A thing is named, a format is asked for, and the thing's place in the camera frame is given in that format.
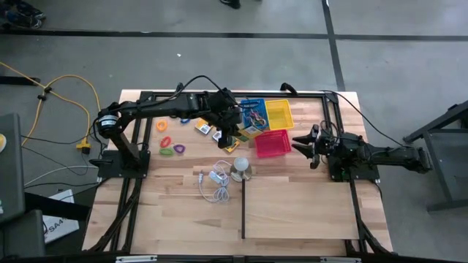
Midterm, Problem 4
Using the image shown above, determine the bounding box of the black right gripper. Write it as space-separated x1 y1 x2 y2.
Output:
291 123 339 165

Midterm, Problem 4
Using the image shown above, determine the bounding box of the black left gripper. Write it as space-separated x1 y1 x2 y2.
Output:
204 89 244 139

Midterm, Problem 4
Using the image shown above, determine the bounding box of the blue plastic basket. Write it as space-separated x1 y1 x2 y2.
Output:
240 97 271 132

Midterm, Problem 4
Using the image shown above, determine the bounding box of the large tan rubber band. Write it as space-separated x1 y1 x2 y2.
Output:
245 107 267 127

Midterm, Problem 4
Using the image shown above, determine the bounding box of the red rubber band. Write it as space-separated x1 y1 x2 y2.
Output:
249 108 265 124

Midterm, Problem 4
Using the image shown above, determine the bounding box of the yellow plastic basket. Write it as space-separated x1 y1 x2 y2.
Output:
264 99 295 132

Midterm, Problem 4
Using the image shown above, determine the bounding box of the red plastic basket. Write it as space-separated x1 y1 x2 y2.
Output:
254 129 293 159

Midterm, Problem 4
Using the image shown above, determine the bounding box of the white light bulb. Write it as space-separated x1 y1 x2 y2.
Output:
233 156 250 172

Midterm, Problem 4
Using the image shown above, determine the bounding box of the white printed box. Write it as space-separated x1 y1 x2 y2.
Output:
41 188 80 245

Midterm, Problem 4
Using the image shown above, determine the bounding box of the black flat floor bar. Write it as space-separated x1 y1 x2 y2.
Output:
0 75 42 87

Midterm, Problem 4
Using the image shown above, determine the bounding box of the dark grey case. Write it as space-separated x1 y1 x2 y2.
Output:
0 112 26 224

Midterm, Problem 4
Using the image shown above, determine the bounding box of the dark grey block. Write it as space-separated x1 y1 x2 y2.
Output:
0 209 47 259

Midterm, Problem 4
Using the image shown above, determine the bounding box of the white power cord with switch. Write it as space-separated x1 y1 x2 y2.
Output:
197 159 234 204

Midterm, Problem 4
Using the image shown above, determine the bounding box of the black metal table frame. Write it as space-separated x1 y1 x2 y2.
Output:
82 89 396 256

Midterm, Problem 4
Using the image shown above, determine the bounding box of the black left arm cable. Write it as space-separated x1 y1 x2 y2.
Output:
155 75 231 109

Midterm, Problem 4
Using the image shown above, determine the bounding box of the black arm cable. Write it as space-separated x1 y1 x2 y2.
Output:
320 89 407 147
155 75 231 109

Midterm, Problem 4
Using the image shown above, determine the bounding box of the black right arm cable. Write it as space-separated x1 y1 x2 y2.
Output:
320 89 407 147

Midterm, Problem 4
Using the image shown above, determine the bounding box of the silver metal bracket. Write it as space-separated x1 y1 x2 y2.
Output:
320 256 362 263
115 255 159 263

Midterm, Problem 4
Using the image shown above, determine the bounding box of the black metal cart frame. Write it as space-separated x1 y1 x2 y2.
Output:
403 99 468 213

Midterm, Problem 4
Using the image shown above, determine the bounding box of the yellow extension cable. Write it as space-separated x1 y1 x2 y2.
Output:
0 61 102 155

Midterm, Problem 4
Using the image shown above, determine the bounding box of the white floor cable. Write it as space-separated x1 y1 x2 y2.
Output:
23 165 100 187

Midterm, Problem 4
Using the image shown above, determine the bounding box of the black flat strap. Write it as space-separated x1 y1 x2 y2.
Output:
23 191 91 223

